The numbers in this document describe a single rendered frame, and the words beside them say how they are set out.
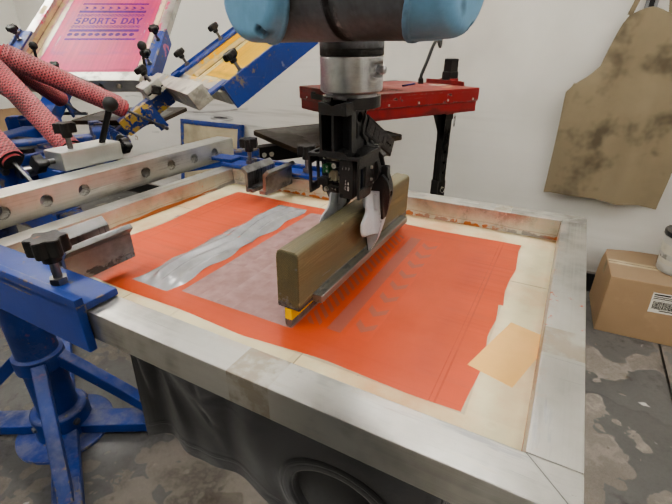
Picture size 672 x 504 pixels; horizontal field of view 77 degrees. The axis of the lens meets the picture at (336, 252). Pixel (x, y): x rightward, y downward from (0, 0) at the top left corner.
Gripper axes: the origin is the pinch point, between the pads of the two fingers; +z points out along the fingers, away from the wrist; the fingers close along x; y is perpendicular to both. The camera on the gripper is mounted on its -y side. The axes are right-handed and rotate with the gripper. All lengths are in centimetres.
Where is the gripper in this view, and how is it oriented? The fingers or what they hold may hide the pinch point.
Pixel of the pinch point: (357, 236)
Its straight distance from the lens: 62.3
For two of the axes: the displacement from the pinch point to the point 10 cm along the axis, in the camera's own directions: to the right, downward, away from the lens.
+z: 0.1, 8.9, 4.6
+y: -4.7, 4.1, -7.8
